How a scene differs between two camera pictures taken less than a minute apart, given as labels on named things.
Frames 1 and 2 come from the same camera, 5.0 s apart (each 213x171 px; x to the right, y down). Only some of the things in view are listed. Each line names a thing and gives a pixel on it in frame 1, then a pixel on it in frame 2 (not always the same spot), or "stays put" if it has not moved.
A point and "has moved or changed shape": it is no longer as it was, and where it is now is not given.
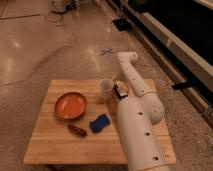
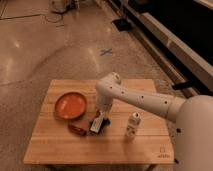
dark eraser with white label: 120,89 has moved or changed shape
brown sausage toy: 78,130 stays put
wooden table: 79,124 stays put
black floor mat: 123,25 stays put
